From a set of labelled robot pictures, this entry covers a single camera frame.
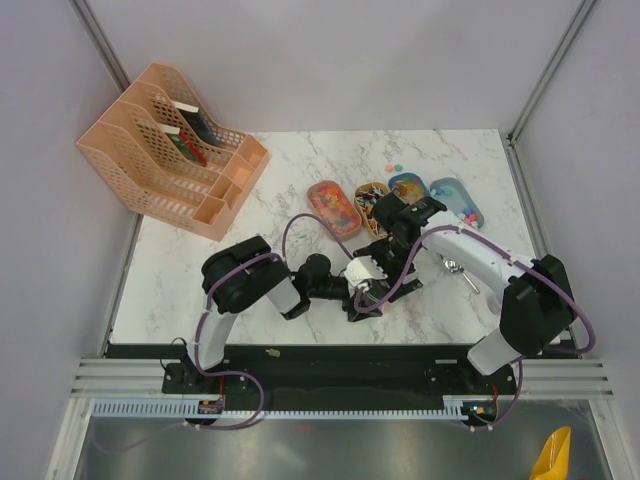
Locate purple cable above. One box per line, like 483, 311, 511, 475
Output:
352, 224, 597, 433
89, 213, 353, 455

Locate metal candy scoop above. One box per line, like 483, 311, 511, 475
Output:
442, 257, 480, 295

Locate blue jelly candy tray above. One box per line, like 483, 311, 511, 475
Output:
388, 172, 430, 204

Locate tan lollipop tray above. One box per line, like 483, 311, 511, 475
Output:
354, 182, 390, 240

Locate stray candies near trays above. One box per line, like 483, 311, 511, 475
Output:
384, 164, 404, 172

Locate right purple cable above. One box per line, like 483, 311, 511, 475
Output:
352, 224, 597, 433

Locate black book in rack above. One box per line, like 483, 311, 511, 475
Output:
173, 101, 221, 148

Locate small purple candy cup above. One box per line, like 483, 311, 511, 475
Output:
486, 294, 502, 316

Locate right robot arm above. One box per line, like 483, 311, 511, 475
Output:
344, 194, 578, 394

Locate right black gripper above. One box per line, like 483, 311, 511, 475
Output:
359, 239, 423, 304

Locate white cable duct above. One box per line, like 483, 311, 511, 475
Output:
92, 397, 486, 421

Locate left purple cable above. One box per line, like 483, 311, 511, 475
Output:
89, 213, 353, 455

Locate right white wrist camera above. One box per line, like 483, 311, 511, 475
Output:
344, 256, 387, 288

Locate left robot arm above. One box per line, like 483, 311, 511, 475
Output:
184, 236, 388, 393

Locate peach file organizer rack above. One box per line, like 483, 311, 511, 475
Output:
77, 63, 269, 241

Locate light blue candy tray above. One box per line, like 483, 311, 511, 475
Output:
429, 177, 485, 229

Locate pink star candy tray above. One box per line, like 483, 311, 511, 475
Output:
307, 180, 362, 240

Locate yellow plastic scoop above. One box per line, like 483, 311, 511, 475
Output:
529, 426, 572, 480

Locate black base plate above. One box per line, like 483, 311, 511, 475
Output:
162, 345, 522, 428

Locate clear plastic jar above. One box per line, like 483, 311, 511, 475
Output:
357, 280, 390, 313

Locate red green book in rack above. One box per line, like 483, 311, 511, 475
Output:
160, 124, 208, 167

